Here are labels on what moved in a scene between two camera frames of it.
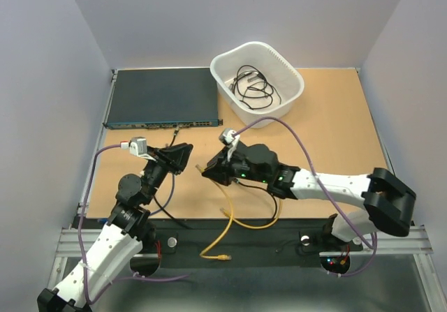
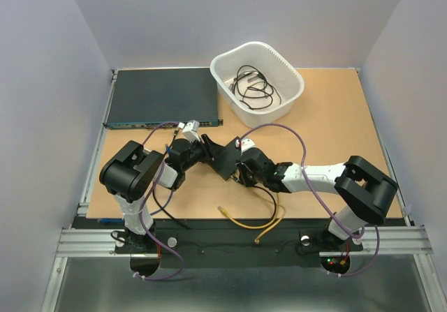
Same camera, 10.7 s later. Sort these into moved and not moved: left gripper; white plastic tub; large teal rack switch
Moved: left gripper
Not moved: white plastic tub; large teal rack switch
